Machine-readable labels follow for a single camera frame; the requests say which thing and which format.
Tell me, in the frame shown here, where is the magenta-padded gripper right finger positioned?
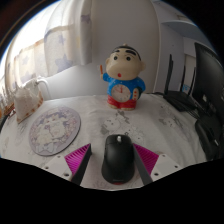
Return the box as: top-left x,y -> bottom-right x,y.
131,143 -> 183,186

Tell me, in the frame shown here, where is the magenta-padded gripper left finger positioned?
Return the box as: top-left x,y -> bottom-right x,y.
42,143 -> 92,186

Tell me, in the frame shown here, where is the black computer mouse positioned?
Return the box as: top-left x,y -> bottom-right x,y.
100,133 -> 137,185

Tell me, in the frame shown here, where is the round printed purple mouse pad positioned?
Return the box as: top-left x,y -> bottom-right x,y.
28,105 -> 82,157

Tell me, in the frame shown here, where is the white printed tablecloth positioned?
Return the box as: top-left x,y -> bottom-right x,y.
0,93 -> 208,192

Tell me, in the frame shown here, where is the black box device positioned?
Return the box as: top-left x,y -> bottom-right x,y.
194,114 -> 224,162

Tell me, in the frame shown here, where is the black router with antennas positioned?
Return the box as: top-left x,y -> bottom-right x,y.
162,54 -> 201,113

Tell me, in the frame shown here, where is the cartoon boy figure clock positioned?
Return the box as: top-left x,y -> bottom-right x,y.
99,44 -> 147,111

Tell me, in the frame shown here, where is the wooden model sailing ship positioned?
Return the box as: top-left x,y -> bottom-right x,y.
0,87 -> 16,118

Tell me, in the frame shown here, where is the black computer monitor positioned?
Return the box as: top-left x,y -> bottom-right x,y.
191,42 -> 224,118

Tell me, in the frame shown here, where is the white star-print curtain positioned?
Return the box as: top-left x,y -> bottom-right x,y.
0,0 -> 94,101

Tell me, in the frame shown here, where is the white wall shelf unit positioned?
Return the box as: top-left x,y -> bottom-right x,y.
153,0 -> 214,48

